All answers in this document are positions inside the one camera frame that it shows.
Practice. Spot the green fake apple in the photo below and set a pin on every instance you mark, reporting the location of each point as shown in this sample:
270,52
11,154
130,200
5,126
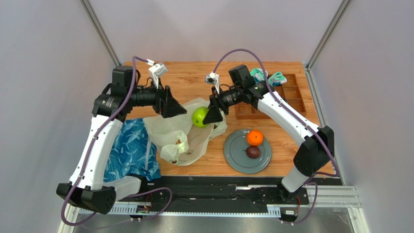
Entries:
198,116

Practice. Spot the brown compartment tray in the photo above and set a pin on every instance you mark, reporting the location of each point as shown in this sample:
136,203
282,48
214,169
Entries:
289,91

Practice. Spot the blue leaf-pattern cloth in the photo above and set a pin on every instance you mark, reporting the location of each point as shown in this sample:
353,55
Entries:
132,153

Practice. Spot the teal white sock left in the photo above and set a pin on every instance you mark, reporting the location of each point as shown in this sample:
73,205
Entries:
258,74

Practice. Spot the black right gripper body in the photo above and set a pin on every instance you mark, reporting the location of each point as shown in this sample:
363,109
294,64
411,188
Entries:
215,101

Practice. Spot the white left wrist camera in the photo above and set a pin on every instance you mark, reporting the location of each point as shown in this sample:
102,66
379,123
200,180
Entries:
156,71

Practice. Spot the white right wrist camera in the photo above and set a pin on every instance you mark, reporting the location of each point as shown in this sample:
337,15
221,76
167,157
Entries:
213,79

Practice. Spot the dark red fake plum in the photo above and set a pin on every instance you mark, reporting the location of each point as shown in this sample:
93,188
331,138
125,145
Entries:
253,152

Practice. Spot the pale yellow plastic bag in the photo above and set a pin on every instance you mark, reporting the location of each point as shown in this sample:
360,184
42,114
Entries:
177,140

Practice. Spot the grey round plate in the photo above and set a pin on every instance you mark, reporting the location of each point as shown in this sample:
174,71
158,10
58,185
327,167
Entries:
235,148

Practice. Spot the teal white sock right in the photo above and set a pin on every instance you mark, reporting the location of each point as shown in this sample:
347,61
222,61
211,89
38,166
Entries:
277,79

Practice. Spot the teal white sock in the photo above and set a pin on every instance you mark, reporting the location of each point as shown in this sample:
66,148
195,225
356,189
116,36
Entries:
277,79
258,74

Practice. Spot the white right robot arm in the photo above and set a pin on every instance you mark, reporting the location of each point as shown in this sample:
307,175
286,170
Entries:
316,144

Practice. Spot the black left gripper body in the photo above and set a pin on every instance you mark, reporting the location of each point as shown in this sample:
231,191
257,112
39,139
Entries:
158,106

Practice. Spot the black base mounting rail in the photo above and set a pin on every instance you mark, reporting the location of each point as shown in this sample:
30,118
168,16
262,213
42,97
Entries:
214,194

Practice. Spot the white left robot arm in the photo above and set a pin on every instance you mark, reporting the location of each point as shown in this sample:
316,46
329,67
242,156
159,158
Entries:
86,188

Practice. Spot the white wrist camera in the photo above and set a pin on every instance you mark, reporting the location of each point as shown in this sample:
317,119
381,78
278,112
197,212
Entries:
213,79
156,71

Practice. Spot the orange fake orange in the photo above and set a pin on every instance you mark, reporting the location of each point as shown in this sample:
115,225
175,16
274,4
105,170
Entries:
254,138

